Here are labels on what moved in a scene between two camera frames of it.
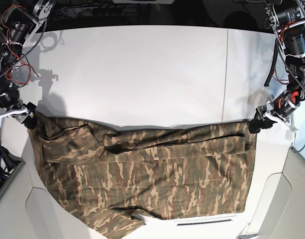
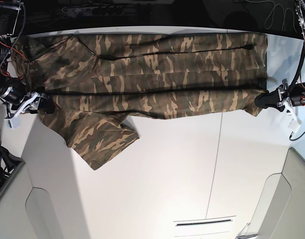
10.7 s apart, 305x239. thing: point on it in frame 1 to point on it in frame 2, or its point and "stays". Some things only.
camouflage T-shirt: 102,177 to 96,81
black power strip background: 78,11 stays
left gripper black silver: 8,103 to 16,94
